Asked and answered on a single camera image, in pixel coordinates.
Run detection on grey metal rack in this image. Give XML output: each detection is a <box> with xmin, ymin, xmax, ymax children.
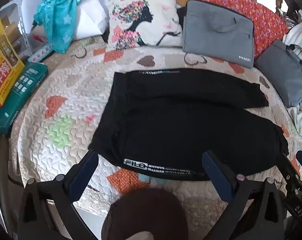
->
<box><xmin>2</xmin><ymin>0</ymin><xmax>33</xmax><ymax>58</ymax></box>

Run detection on heart pattern quilt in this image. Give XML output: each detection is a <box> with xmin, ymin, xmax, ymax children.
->
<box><xmin>10</xmin><ymin>34</ymin><xmax>302</xmax><ymax>224</ymax></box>

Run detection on teal star cloth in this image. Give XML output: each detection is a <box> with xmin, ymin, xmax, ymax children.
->
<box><xmin>32</xmin><ymin>0</ymin><xmax>95</xmax><ymax>54</ymax></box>

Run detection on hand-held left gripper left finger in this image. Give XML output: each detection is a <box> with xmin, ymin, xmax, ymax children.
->
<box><xmin>18</xmin><ymin>150</ymin><xmax>99</xmax><ymax>240</ymax></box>

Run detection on small grey laptop bag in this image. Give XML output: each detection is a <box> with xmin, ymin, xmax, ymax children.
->
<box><xmin>255</xmin><ymin>39</ymin><xmax>302</xmax><ymax>108</ymax></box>

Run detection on pastel patterned box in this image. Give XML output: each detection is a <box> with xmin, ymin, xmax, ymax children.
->
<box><xmin>28</xmin><ymin>42</ymin><xmax>54</xmax><ymax>63</ymax></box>

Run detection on printed figure cushion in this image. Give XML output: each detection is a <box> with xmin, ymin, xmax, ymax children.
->
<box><xmin>105</xmin><ymin>0</ymin><xmax>183</xmax><ymax>51</ymax></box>

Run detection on red floral pillow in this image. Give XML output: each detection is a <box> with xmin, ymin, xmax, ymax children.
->
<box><xmin>200</xmin><ymin>0</ymin><xmax>289</xmax><ymax>58</ymax></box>

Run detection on black pants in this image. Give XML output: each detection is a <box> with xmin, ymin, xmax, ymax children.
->
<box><xmin>88</xmin><ymin>68</ymin><xmax>289</xmax><ymax>181</ymax></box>

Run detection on white pillow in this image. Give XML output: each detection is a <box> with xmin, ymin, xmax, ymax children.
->
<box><xmin>24</xmin><ymin>0</ymin><xmax>109</xmax><ymax>40</ymax></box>

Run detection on yellow red box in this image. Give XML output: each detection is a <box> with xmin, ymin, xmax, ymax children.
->
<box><xmin>0</xmin><ymin>16</ymin><xmax>26</xmax><ymax>114</ymax></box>

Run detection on large grey laptop bag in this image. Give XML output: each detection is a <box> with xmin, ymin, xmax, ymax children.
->
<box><xmin>183</xmin><ymin>0</ymin><xmax>255</xmax><ymax>68</ymax></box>

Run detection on person's leg in brown trousers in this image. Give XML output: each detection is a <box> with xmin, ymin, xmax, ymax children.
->
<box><xmin>101</xmin><ymin>189</ymin><xmax>189</xmax><ymax>240</ymax></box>

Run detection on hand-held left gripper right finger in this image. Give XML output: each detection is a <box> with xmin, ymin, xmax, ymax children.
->
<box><xmin>201</xmin><ymin>151</ymin><xmax>287</xmax><ymax>240</ymax></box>

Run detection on green box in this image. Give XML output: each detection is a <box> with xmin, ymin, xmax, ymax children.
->
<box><xmin>0</xmin><ymin>61</ymin><xmax>49</xmax><ymax>137</ymax></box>

